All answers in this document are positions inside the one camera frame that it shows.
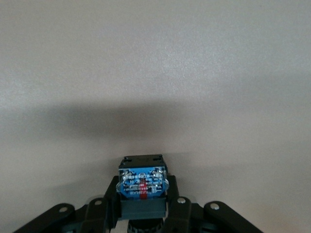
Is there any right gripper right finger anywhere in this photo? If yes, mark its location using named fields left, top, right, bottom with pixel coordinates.
left=162, top=174, right=195, bottom=233

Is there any blue-topped push button switch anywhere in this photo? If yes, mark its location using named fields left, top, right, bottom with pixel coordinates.
left=116, top=155, right=170, bottom=233

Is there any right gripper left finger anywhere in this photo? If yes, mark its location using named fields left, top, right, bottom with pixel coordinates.
left=84, top=176, right=121, bottom=233

